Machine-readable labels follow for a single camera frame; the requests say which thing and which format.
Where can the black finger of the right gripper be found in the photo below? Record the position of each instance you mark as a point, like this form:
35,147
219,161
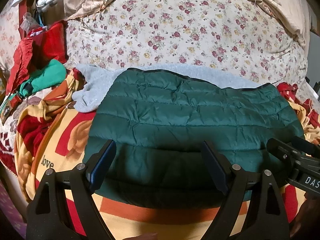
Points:
306,147
282,151

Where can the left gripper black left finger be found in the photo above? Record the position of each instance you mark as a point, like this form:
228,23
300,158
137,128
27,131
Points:
48,213

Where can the dark green puffer jacket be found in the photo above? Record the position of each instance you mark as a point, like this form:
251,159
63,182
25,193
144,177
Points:
159,121

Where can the dark red striped cloth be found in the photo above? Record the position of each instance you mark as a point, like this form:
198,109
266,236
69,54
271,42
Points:
288,91

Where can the orange yellow red blanket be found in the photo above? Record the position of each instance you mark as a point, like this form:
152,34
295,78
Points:
53,134

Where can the teal green garment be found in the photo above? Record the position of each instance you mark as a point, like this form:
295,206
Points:
50,75

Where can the light blue fleece garment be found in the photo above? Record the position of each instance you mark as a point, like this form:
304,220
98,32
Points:
99,80

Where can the white floral quilt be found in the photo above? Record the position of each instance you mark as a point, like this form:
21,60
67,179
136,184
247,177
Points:
230,35

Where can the red garment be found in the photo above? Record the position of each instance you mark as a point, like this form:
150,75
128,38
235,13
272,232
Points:
34,52

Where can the metal pot with plastic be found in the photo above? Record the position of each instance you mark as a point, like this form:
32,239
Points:
49,11

